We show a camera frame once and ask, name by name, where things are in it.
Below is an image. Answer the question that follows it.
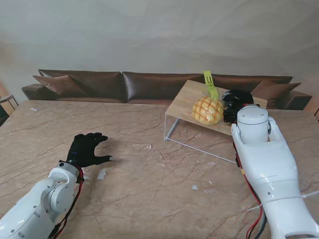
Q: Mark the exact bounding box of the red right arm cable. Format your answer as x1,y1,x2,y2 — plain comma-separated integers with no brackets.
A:
233,139,268,239

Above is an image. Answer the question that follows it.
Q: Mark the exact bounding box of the lime green sealing clip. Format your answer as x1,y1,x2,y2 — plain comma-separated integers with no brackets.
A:
202,70,219,101

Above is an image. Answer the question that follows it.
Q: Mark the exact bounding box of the dark metal side table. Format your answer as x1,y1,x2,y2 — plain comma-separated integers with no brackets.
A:
0,94,19,118

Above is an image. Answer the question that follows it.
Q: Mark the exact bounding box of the yellow melon pan bread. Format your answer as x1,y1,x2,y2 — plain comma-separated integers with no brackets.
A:
192,96,224,126

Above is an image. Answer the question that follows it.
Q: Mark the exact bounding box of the red left arm cable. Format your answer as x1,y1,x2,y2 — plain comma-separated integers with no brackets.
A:
48,166,86,239

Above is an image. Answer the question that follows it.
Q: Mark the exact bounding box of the wooden shelf with white frame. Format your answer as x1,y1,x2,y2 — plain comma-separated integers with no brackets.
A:
163,79,268,171

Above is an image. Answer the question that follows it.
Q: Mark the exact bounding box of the brown square sofa cushion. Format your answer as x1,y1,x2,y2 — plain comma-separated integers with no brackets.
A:
250,79,302,101
32,75,89,98

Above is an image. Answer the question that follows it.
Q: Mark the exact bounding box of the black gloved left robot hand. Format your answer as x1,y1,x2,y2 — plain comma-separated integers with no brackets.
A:
66,132,113,169

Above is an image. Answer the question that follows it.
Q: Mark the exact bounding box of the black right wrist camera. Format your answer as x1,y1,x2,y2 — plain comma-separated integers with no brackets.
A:
222,108,239,123

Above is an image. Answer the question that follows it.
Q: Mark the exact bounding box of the white zip tie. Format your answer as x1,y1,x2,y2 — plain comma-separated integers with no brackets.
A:
245,191,319,213

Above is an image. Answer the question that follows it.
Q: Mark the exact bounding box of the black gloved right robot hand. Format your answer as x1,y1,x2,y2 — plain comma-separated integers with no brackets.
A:
221,89,255,110

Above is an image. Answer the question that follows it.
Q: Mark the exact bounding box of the brown leather sofa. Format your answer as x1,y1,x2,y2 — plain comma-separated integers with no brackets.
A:
21,69,313,111

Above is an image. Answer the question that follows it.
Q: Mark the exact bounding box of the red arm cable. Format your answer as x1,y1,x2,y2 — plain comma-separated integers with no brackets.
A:
48,166,86,239
233,139,268,239

